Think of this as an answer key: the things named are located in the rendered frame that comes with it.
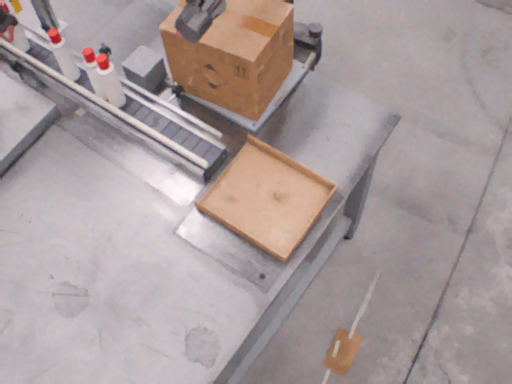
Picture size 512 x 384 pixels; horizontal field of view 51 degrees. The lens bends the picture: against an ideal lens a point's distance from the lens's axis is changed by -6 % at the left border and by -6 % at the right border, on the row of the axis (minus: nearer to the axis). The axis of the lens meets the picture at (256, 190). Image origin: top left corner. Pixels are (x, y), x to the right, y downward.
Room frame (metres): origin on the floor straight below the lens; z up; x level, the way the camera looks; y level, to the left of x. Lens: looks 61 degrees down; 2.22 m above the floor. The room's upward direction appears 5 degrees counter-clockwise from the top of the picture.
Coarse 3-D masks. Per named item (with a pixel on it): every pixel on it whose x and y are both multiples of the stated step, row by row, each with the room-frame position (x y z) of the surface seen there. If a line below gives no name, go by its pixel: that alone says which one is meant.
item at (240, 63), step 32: (256, 0) 1.22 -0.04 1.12; (160, 32) 1.14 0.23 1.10; (224, 32) 1.10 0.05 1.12; (256, 32) 1.09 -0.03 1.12; (288, 32) 1.16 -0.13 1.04; (192, 64) 1.09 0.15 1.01; (224, 64) 1.03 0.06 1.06; (256, 64) 1.00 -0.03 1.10; (288, 64) 1.16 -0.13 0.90; (224, 96) 1.04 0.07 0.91; (256, 96) 0.99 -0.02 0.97
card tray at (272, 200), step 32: (256, 160) 0.86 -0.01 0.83; (288, 160) 0.84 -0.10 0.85; (224, 192) 0.77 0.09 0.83; (256, 192) 0.76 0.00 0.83; (288, 192) 0.75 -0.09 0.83; (320, 192) 0.74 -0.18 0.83; (224, 224) 0.66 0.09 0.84; (256, 224) 0.66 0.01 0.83; (288, 224) 0.65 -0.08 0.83; (288, 256) 0.55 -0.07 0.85
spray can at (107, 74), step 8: (104, 56) 1.09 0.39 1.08; (104, 64) 1.07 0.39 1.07; (112, 64) 1.09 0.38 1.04; (104, 72) 1.06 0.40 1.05; (112, 72) 1.07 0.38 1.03; (104, 80) 1.06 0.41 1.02; (112, 80) 1.06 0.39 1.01; (104, 88) 1.07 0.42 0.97; (112, 88) 1.06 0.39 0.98; (120, 88) 1.08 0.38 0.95; (112, 96) 1.06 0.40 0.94; (120, 96) 1.07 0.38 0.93; (112, 104) 1.06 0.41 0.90; (120, 104) 1.06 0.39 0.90
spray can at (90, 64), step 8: (88, 48) 1.13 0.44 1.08; (88, 56) 1.10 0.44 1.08; (96, 56) 1.13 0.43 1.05; (88, 64) 1.10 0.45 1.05; (96, 64) 1.10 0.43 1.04; (88, 72) 1.10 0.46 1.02; (96, 72) 1.10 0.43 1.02; (96, 80) 1.09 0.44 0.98; (96, 88) 1.09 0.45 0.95; (104, 96) 1.09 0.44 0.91
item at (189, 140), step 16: (32, 48) 1.36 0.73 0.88; (32, 64) 1.29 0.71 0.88; (48, 64) 1.28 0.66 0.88; (80, 80) 1.19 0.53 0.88; (128, 96) 1.10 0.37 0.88; (128, 112) 1.04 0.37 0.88; (144, 112) 1.04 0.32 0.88; (160, 128) 0.97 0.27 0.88; (176, 128) 0.97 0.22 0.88; (160, 144) 0.92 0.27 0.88; (192, 144) 0.91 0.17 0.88; (208, 144) 0.90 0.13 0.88; (208, 160) 0.85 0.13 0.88
